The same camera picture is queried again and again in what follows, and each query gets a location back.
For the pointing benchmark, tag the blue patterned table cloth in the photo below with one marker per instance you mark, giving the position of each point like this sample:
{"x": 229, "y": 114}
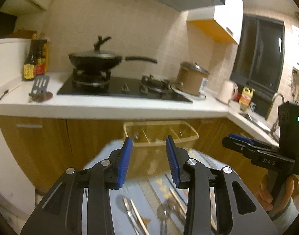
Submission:
{"x": 147, "y": 195}

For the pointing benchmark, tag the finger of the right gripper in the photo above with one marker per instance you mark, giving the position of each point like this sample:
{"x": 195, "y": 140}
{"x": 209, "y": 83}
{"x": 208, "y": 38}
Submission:
{"x": 241, "y": 138}
{"x": 250, "y": 151}

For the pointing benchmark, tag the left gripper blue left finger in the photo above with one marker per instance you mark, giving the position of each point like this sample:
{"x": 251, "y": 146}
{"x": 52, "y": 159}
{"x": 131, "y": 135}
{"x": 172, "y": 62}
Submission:
{"x": 123, "y": 161}

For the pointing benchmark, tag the black glass gas hob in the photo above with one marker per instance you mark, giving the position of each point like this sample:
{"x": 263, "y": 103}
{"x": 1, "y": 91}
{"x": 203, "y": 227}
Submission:
{"x": 103, "y": 84}

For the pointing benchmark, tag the clear spoon with label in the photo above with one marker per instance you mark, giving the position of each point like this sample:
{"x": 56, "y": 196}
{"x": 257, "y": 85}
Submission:
{"x": 123, "y": 205}

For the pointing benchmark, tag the dark clear spoon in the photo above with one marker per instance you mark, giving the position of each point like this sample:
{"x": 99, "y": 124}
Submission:
{"x": 175, "y": 208}

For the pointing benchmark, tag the red label sauce bottle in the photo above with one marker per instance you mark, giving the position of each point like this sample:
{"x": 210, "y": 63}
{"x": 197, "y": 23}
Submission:
{"x": 42, "y": 55}

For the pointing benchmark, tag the chrome sink faucet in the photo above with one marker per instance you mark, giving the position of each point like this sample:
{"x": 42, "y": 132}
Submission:
{"x": 272, "y": 109}

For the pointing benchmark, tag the dark soy sauce bottle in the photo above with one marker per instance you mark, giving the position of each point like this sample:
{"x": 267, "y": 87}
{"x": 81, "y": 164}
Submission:
{"x": 29, "y": 67}

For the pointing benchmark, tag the white and orange wall cabinet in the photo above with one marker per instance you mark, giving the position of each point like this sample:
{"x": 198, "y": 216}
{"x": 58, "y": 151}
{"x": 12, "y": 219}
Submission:
{"x": 223, "y": 23}

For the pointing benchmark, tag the beige plastic utensil basket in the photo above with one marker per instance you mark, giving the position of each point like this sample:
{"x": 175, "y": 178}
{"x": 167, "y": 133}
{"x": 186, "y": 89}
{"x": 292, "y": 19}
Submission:
{"x": 149, "y": 158}

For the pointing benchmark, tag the person's right hand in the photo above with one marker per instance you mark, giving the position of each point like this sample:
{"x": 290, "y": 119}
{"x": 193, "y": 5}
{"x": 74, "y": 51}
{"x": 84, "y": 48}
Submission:
{"x": 265, "y": 198}

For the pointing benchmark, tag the black wok with lid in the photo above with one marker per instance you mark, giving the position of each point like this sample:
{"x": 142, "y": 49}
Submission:
{"x": 97, "y": 60}

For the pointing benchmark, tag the brown rice cooker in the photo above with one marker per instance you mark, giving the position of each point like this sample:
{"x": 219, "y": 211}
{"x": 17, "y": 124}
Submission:
{"x": 190, "y": 76}

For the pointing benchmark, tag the white electric kettle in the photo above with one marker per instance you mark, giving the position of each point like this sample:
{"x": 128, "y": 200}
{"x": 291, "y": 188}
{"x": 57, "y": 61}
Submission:
{"x": 227, "y": 92}

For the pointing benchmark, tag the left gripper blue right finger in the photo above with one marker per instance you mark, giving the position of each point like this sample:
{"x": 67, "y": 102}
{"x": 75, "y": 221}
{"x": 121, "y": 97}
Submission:
{"x": 173, "y": 164}

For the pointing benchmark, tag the yellow oil bottle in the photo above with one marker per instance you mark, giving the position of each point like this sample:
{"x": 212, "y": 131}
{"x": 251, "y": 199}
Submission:
{"x": 245, "y": 98}

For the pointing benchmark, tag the dark kitchen window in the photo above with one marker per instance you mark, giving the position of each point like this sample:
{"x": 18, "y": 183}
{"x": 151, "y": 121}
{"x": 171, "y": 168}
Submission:
{"x": 260, "y": 55}

